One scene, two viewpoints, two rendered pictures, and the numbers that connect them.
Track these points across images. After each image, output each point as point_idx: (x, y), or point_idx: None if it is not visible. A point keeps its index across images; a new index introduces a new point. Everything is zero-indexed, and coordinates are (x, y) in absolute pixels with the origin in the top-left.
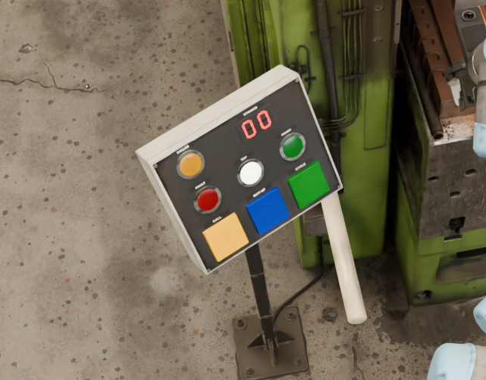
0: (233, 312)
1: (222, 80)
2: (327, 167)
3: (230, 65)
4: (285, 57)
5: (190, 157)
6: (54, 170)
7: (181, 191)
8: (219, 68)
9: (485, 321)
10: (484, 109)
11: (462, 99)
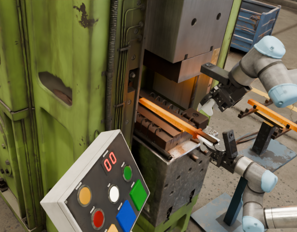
0: None
1: (0, 208)
2: (142, 182)
3: (2, 200)
4: (88, 140)
5: (84, 190)
6: None
7: (83, 217)
8: None
9: (254, 228)
10: (276, 78)
11: (172, 138)
